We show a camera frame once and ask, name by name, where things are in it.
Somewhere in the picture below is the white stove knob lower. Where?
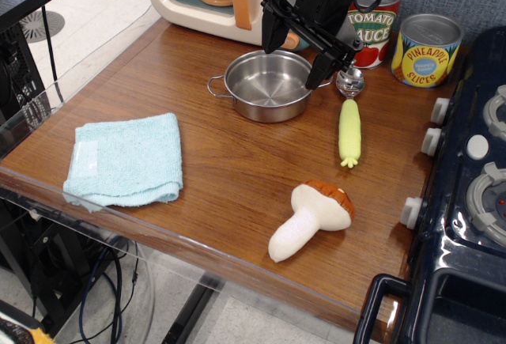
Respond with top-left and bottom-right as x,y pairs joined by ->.
399,197 -> 423,229

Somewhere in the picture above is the light blue folded towel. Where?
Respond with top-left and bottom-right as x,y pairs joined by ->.
63,113 -> 183,212

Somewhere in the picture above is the pineapple slices can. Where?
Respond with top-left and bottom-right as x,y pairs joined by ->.
391,13 -> 464,89

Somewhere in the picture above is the white stove knob middle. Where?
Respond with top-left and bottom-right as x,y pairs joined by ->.
421,128 -> 442,157

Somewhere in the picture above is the plush mushroom toy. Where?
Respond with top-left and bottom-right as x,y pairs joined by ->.
268,180 -> 355,263

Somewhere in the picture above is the tomato sauce can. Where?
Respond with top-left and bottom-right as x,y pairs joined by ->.
348,0 -> 402,69

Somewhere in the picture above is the black cable under table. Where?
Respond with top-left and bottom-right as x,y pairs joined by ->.
70,236 -> 139,344

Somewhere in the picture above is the blue cable under table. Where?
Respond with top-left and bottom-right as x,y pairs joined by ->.
77,240 -> 139,344

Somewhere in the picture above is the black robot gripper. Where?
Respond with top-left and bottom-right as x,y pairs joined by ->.
261,0 -> 363,90

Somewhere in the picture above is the small steel pot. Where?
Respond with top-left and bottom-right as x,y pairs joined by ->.
206,50 -> 312,123

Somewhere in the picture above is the clear acrylic table guard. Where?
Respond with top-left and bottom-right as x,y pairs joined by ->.
1,21 -> 362,319

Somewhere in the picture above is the spoon with green handle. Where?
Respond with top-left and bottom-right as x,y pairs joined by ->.
336,66 -> 364,168

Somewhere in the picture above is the white stove knob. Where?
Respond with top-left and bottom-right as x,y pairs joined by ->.
421,128 -> 442,157
430,97 -> 450,126
399,197 -> 423,229

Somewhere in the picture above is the white stove knob upper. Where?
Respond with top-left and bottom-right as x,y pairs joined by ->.
430,97 -> 450,126

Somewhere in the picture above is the dark blue toy stove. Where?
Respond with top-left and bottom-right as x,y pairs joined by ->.
353,27 -> 505,343

